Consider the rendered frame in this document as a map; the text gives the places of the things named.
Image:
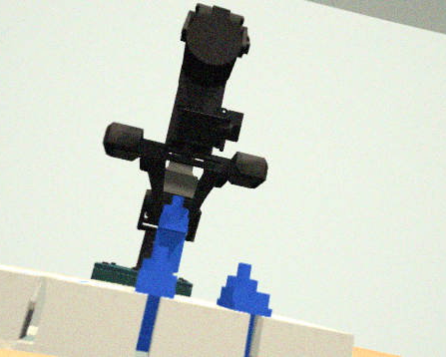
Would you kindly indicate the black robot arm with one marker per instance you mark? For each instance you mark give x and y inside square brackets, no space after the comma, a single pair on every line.
[214,38]

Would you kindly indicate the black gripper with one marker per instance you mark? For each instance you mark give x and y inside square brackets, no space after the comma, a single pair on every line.
[127,143]

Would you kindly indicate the white flat panel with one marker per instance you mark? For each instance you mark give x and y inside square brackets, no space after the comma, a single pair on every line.
[60,315]

